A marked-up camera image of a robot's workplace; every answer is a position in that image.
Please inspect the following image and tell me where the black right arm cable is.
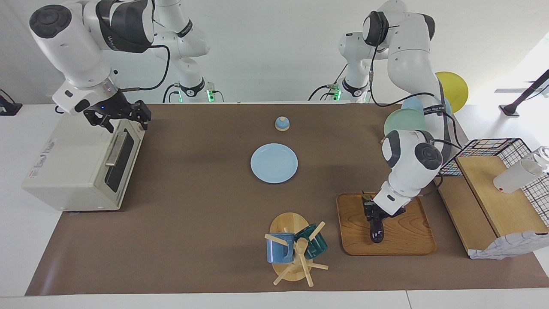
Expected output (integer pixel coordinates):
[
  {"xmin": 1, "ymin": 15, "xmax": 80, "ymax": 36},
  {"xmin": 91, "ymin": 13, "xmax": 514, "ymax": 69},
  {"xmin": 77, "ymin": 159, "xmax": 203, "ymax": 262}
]
[{"xmin": 120, "ymin": 43, "xmax": 171, "ymax": 92}]

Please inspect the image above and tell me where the dark purple eggplant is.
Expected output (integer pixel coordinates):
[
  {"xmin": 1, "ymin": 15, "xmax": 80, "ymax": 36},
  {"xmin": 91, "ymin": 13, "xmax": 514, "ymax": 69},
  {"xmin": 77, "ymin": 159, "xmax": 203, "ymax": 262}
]
[{"xmin": 370, "ymin": 215, "xmax": 385, "ymax": 244}]

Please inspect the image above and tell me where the yellow racked plate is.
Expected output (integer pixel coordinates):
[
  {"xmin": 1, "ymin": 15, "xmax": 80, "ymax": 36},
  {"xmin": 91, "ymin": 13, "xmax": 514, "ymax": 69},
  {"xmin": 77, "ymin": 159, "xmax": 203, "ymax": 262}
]
[{"xmin": 434, "ymin": 71, "xmax": 469, "ymax": 114}]

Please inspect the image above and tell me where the wooden serving tray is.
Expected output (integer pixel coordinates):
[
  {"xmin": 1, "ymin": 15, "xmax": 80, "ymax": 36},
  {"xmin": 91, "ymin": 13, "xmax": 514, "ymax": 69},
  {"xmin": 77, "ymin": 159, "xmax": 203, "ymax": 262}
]
[{"xmin": 337, "ymin": 192, "xmax": 437, "ymax": 256}]

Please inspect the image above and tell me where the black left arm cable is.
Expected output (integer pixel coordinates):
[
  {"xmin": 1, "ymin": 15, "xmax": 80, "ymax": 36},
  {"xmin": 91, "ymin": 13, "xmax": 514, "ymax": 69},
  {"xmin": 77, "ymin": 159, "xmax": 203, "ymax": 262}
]
[{"xmin": 368, "ymin": 43, "xmax": 463, "ymax": 151}]

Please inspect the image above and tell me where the cream toaster oven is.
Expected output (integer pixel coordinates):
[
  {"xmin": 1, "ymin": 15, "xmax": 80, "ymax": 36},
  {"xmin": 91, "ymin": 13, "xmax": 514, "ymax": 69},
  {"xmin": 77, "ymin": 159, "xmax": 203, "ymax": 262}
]
[{"xmin": 21, "ymin": 112, "xmax": 146, "ymax": 212}]

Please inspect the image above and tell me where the pale green racked plate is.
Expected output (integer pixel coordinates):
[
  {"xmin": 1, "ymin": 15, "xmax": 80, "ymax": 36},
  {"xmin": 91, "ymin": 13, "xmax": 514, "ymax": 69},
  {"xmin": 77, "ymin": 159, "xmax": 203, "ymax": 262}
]
[{"xmin": 383, "ymin": 108, "xmax": 429, "ymax": 138}]

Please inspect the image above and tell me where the wooden mug tree stand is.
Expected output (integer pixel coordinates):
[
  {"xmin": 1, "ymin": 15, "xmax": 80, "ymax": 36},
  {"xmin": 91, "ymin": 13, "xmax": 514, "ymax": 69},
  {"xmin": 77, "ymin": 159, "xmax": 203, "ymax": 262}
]
[{"xmin": 264, "ymin": 212, "xmax": 329, "ymax": 287}]

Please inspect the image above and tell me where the brown table mat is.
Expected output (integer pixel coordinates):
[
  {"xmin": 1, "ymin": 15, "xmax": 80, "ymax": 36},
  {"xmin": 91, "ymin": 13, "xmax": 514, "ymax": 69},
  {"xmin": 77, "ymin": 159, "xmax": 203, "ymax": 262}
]
[{"xmin": 25, "ymin": 103, "xmax": 549, "ymax": 297}]

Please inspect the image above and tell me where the black desk clamp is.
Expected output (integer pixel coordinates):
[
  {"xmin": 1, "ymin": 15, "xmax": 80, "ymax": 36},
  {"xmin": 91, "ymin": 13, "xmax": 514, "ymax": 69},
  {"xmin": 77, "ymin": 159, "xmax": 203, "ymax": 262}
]
[{"xmin": 0, "ymin": 89, "xmax": 23, "ymax": 116}]

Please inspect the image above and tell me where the light blue racked plate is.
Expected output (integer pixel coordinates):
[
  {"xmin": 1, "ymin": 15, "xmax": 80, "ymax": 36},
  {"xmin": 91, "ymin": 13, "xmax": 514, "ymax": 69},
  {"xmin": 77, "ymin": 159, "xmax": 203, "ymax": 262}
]
[{"xmin": 401, "ymin": 95, "xmax": 452, "ymax": 125}]

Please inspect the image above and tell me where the blue mug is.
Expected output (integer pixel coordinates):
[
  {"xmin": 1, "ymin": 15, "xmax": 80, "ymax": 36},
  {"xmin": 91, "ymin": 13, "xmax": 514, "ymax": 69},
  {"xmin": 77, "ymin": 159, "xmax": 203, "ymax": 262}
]
[{"xmin": 266, "ymin": 232, "xmax": 296, "ymax": 264}]

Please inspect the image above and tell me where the wooden stepped shelf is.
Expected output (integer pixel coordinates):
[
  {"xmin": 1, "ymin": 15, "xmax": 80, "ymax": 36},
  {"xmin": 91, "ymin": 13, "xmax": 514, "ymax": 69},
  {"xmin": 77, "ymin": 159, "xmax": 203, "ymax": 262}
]
[{"xmin": 432, "ymin": 155, "xmax": 549, "ymax": 254}]

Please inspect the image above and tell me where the dark green mug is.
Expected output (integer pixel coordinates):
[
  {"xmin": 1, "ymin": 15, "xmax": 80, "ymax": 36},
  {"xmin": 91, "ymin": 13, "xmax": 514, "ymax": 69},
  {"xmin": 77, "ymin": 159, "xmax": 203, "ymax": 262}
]
[{"xmin": 294, "ymin": 224, "xmax": 328, "ymax": 260}]

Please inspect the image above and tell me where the black wire basket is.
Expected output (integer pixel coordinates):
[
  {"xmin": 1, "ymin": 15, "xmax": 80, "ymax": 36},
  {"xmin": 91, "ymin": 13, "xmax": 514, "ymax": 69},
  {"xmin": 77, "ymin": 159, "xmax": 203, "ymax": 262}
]
[{"xmin": 432, "ymin": 138, "xmax": 549, "ymax": 228}]

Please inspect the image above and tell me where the black angled stand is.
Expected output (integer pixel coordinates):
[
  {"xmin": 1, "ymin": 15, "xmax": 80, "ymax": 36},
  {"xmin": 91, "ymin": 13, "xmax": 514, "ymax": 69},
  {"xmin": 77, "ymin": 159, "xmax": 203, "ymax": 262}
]
[{"xmin": 499, "ymin": 69, "xmax": 549, "ymax": 117}]

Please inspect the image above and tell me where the white bottle clear cap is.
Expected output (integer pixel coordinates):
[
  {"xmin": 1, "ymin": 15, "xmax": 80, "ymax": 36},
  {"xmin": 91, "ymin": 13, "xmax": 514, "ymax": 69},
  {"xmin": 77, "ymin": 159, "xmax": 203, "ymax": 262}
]
[{"xmin": 493, "ymin": 146, "xmax": 549, "ymax": 194}]

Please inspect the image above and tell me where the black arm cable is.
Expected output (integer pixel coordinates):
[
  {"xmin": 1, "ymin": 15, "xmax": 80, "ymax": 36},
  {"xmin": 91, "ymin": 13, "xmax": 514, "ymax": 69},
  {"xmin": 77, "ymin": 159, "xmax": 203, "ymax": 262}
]
[
  {"xmin": 368, "ymin": 43, "xmax": 463, "ymax": 151},
  {"xmin": 120, "ymin": 43, "xmax": 171, "ymax": 92}
]

